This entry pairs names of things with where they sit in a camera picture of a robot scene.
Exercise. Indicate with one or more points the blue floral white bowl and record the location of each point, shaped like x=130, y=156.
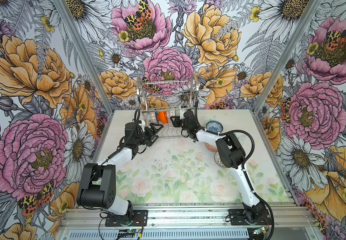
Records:
x=214, y=126

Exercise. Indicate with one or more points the plain orange bowl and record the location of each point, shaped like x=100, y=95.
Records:
x=163, y=117

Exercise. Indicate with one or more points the aluminium right corner post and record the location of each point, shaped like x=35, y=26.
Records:
x=294, y=38

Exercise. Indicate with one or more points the aluminium left corner post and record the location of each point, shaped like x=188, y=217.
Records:
x=77, y=39

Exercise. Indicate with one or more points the chrome wire dish rack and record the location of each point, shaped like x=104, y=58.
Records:
x=169, y=94

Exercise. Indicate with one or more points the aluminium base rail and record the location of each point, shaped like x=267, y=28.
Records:
x=196, y=222

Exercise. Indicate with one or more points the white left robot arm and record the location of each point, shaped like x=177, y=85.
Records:
x=97, y=189

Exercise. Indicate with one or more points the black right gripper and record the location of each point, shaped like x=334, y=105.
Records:
x=176, y=122

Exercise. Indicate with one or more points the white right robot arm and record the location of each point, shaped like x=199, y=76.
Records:
x=234, y=157

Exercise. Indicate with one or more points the aluminium corner post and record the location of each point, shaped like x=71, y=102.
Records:
x=294, y=38
x=77, y=39

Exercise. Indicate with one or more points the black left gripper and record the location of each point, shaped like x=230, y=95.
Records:
x=151, y=134

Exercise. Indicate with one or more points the grey dotted white bowl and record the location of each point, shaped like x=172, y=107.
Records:
x=218, y=160

